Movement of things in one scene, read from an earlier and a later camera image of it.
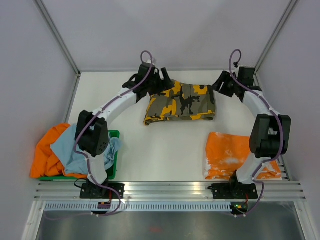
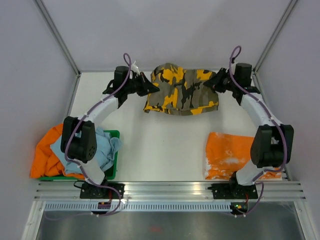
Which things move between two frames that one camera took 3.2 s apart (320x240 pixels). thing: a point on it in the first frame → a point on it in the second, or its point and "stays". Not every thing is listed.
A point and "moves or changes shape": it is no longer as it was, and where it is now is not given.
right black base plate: (233, 191) stays
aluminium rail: (66, 190) stays
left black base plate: (92, 190) stays
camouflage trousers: (181, 101) moves or changes shape
